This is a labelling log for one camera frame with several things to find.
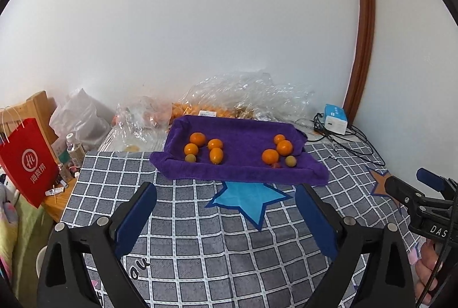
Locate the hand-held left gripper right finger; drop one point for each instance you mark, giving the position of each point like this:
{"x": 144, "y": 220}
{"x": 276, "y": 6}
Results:
{"x": 318, "y": 222}

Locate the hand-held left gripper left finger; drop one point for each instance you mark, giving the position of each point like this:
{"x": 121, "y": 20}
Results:
{"x": 136, "y": 218}

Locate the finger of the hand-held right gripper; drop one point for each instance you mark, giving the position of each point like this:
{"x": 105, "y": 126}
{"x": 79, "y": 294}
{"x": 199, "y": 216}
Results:
{"x": 406, "y": 191}
{"x": 434, "y": 181}

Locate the yellow-green plum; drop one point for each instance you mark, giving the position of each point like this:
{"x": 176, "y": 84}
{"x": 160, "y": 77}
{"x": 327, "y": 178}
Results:
{"x": 190, "y": 158}
{"x": 290, "y": 161}

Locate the large orange tangerine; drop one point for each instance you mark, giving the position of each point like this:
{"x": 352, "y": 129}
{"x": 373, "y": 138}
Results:
{"x": 284, "y": 147}

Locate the small orange tangerine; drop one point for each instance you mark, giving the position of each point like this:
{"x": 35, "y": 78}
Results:
{"x": 279, "y": 139}

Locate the oval orange tangerine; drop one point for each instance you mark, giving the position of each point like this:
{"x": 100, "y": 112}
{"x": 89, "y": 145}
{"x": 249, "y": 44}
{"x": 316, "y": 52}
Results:
{"x": 217, "y": 155}

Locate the purple towel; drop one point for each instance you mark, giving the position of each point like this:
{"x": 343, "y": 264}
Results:
{"x": 243, "y": 150}

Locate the person's right hand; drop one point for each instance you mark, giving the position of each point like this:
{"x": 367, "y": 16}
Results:
{"x": 429, "y": 272}

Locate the wooden side table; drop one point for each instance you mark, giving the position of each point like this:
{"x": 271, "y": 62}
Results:
{"x": 59, "y": 202}

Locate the small white tube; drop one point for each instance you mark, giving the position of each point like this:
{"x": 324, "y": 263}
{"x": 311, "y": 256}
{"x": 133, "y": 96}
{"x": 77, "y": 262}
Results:
{"x": 55, "y": 191}

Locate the grey checked cloth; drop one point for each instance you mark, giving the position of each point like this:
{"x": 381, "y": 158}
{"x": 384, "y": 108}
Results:
{"x": 214, "y": 258}

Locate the clear plastic bottle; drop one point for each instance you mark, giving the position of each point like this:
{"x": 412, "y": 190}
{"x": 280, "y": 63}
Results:
{"x": 76, "y": 152}

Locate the crumpled clear plastic bag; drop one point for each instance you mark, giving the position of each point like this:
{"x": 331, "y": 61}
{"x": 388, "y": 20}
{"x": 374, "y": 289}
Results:
{"x": 136, "y": 129}

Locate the white and blue box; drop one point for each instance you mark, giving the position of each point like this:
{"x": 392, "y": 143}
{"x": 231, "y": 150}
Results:
{"x": 336, "y": 120}

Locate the green bedsheet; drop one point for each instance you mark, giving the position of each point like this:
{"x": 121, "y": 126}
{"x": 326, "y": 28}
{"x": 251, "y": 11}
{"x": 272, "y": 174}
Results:
{"x": 28, "y": 232}

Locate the grey-white plastic bag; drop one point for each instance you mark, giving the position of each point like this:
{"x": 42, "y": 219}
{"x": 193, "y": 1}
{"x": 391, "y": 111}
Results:
{"x": 82, "y": 118}

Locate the red paper bag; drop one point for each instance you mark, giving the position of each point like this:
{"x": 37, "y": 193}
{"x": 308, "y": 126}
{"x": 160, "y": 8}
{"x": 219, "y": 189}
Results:
{"x": 30, "y": 164}

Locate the pile of small kumquats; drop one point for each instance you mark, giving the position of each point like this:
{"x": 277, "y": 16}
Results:
{"x": 189, "y": 109}

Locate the colourful blanket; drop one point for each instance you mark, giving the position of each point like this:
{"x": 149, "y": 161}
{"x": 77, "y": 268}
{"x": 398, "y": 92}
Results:
{"x": 7, "y": 215}

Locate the large clear plastic bag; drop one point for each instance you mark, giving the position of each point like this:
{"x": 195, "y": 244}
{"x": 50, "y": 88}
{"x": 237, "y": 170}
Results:
{"x": 250, "y": 89}

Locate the light wooden frame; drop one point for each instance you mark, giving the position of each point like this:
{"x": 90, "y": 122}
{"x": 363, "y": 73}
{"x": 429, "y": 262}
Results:
{"x": 39, "y": 102}

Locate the brown wooden door frame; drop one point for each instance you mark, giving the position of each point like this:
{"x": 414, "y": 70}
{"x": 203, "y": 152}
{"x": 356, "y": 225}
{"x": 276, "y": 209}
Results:
{"x": 366, "y": 25}

